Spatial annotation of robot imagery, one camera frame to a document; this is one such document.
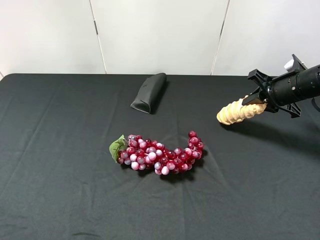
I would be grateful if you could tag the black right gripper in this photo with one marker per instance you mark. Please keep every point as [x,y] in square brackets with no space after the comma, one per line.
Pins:
[277,92]

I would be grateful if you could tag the beige spiral bread roll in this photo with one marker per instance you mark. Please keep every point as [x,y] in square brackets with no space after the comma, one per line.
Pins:
[236,112]

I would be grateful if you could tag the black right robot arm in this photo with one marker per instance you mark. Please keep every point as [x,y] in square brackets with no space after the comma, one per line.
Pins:
[308,85]

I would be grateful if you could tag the dark tablecloth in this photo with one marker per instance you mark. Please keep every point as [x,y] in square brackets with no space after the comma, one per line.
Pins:
[78,163]

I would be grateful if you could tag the black glasses case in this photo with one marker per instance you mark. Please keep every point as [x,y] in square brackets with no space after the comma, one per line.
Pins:
[149,93]

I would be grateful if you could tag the red grape bunch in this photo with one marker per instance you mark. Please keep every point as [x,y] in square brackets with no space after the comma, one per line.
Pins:
[145,154]

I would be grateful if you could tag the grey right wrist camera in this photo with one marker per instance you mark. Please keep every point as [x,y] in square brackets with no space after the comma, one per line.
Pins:
[295,64]

